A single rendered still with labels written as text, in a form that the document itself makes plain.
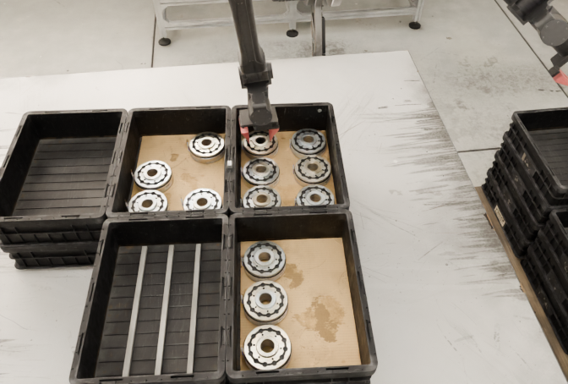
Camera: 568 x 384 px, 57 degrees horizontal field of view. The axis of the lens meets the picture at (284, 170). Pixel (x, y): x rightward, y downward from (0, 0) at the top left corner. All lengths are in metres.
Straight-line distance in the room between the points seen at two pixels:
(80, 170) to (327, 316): 0.82
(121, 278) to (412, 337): 0.73
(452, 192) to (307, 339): 0.72
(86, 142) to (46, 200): 0.23
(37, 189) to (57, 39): 2.26
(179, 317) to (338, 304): 0.37
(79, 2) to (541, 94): 3.11
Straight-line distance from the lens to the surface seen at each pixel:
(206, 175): 1.49
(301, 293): 1.26
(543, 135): 2.33
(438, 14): 3.89
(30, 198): 1.58
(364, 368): 1.09
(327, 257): 1.32
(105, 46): 3.59
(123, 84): 2.07
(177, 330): 1.24
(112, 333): 1.27
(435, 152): 1.80
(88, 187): 1.55
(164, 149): 1.59
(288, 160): 1.52
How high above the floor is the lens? 1.94
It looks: 48 degrees down
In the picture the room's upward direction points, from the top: straight up
